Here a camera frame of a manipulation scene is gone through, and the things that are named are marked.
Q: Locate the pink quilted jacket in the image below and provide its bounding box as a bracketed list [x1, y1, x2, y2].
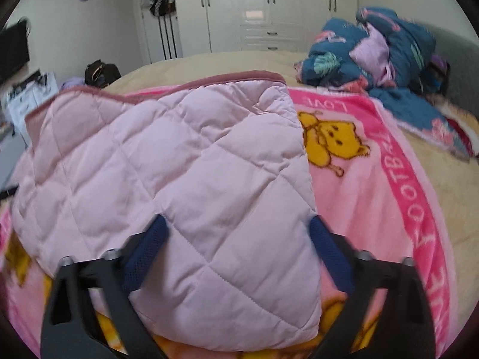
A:
[10, 71, 321, 352]

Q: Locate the pink cartoon fleece blanket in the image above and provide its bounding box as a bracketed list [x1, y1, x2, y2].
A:
[1, 87, 458, 358]

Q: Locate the white wardrobe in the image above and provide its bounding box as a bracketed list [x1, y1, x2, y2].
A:
[175, 0, 357, 57]

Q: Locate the grey upholstered headboard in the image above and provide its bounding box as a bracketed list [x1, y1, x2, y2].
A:
[421, 23, 479, 118]

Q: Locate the black wall television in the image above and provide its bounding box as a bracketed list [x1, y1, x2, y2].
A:
[0, 19, 30, 84]

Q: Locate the white drawer chest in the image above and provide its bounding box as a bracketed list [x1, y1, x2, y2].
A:
[1, 72, 59, 145]

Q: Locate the blue flamingo quilt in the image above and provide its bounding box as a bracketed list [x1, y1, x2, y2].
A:
[295, 7, 478, 160]

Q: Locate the tan bed cover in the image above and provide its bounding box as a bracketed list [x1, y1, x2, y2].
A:
[0, 49, 479, 307]

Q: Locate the dark clothes pile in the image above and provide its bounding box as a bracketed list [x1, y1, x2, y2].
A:
[59, 58, 123, 91]

